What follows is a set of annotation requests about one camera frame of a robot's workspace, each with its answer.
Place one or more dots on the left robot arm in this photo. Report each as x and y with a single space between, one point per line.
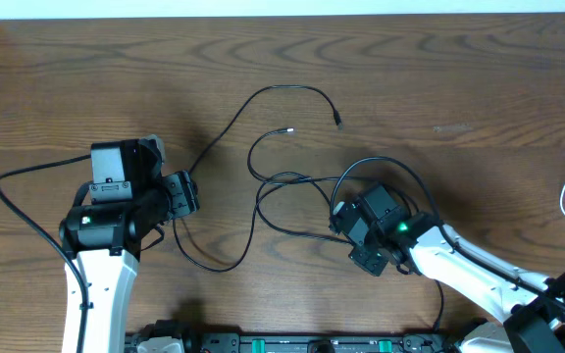
127 197

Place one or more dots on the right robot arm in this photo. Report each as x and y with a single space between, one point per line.
528 307

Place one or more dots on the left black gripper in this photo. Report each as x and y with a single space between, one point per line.
186 195

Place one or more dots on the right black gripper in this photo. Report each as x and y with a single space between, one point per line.
358 257

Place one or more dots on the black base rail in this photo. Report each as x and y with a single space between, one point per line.
176 336

